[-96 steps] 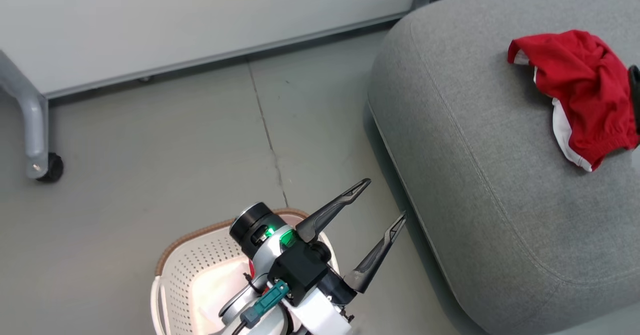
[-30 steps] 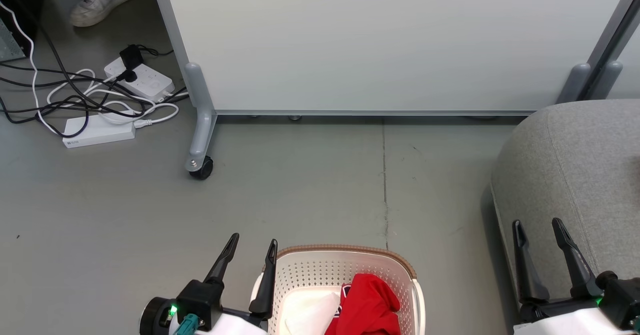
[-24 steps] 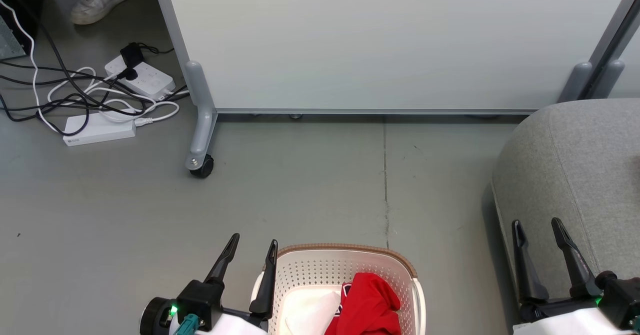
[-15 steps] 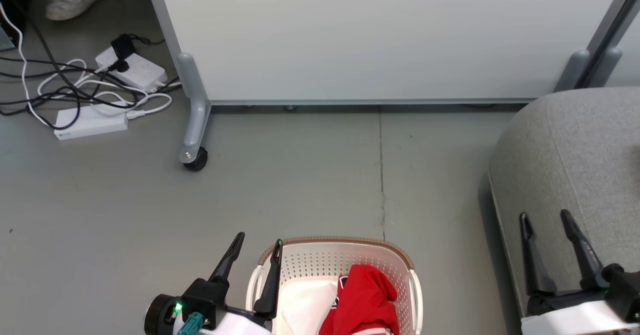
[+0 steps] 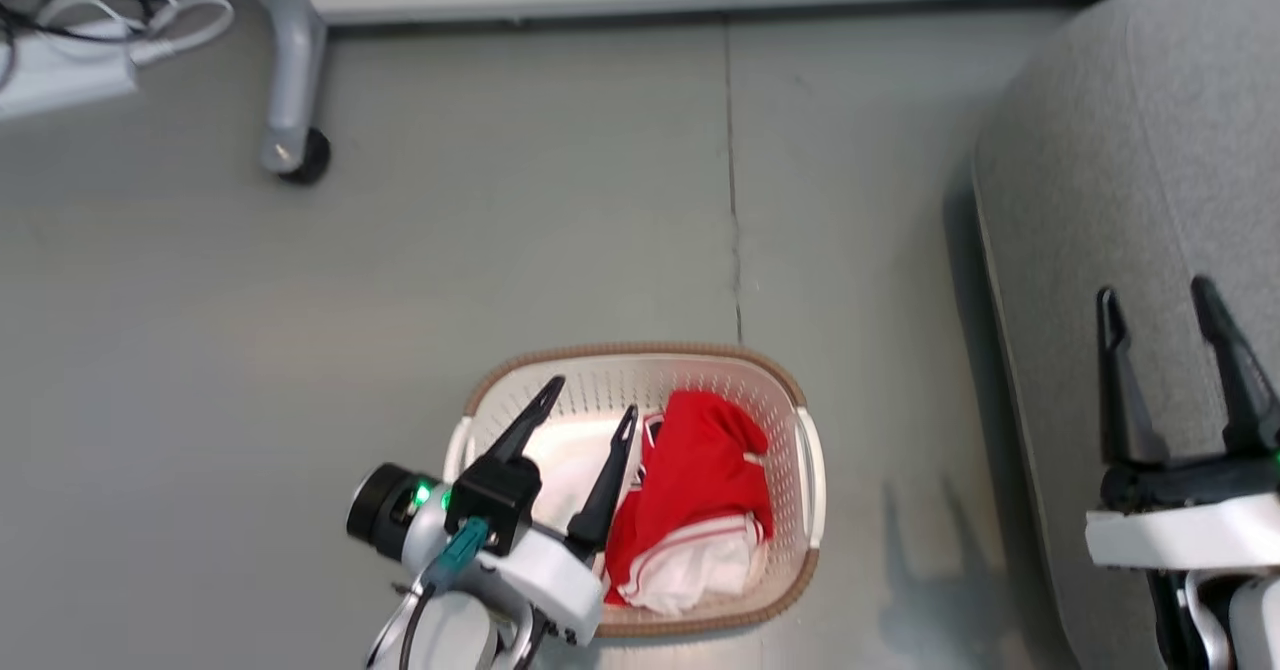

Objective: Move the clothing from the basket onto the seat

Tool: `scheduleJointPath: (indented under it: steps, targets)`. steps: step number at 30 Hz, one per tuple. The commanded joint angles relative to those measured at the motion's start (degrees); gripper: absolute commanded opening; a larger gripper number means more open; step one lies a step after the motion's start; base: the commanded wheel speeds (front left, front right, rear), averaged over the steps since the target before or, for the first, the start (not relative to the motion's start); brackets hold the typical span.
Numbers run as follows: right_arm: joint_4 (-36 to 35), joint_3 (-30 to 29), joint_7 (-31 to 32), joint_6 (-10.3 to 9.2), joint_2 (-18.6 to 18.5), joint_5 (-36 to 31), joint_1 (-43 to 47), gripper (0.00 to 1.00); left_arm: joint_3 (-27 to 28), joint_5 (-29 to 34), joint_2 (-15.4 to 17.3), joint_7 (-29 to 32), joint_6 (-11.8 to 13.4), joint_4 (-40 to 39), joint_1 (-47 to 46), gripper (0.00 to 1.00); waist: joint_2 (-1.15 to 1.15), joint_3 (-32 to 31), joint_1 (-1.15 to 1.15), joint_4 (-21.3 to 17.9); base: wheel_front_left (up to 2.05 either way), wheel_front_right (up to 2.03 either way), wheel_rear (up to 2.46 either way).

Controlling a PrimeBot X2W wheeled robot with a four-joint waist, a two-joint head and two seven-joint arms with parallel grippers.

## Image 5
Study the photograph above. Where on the white plastic laundry basket brown rim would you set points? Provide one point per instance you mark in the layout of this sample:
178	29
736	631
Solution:
640	380

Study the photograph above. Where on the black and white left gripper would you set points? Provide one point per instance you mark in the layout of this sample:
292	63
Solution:
540	575

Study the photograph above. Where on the grey metal leg with caster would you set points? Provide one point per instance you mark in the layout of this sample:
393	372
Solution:
295	70

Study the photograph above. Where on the red and white garment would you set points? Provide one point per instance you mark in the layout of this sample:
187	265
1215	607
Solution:
700	480

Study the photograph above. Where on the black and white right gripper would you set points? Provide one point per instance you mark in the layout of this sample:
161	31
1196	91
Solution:
1180	525

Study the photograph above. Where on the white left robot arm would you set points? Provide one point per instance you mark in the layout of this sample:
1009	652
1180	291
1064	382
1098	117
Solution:
450	640

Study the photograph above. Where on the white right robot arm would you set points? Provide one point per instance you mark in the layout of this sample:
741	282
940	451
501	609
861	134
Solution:
1250	625

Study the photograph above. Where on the white power adapter box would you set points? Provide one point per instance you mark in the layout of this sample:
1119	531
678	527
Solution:
60	75

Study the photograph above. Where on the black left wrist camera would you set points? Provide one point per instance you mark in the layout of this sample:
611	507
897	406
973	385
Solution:
385	510

